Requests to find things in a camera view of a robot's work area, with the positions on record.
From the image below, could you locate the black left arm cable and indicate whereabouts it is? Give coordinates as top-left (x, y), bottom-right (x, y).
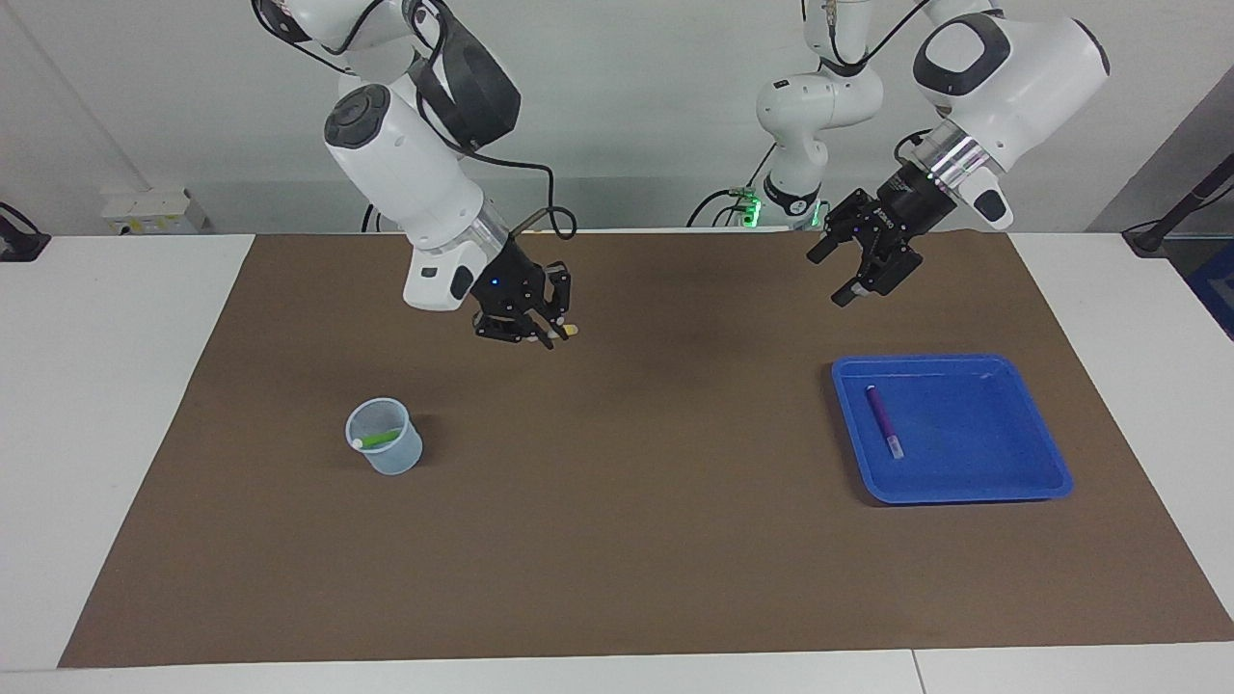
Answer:
top-left (800, 0), bottom-right (955, 73)

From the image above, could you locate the black table clamp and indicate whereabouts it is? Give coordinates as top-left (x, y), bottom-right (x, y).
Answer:
top-left (0, 202), bottom-right (51, 263)

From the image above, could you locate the blue plastic tray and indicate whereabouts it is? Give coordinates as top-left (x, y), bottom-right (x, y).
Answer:
top-left (832, 354), bottom-right (1074, 506)

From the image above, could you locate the black base cable bundle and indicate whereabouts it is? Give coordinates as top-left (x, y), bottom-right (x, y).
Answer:
top-left (686, 140), bottom-right (777, 229)

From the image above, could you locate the purple pen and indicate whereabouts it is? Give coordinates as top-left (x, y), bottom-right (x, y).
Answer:
top-left (865, 386), bottom-right (906, 460)

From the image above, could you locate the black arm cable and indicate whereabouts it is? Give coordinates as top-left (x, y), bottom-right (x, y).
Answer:
top-left (253, 0), bottom-right (577, 242)
top-left (800, 0), bottom-right (955, 73)

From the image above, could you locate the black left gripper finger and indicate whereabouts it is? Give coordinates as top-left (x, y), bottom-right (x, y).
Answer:
top-left (832, 251), bottom-right (922, 307)
top-left (808, 193), bottom-right (873, 266)

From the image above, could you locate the blue crate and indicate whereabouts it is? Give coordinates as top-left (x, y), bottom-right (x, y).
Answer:
top-left (1186, 241), bottom-right (1234, 340)

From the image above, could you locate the white socket box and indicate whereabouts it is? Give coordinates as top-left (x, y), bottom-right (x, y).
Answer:
top-left (101, 188), bottom-right (208, 235)

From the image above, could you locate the translucent plastic cup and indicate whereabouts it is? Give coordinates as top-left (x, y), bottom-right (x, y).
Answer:
top-left (345, 397), bottom-right (423, 476)

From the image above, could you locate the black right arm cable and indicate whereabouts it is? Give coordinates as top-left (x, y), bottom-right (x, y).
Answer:
top-left (253, 0), bottom-right (577, 242)

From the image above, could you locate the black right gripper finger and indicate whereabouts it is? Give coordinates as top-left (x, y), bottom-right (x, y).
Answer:
top-left (545, 262), bottom-right (573, 329)
top-left (474, 316), bottom-right (555, 350)

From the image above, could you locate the brown table mat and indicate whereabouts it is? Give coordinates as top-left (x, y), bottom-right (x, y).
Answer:
top-left (58, 229), bottom-right (1234, 669)

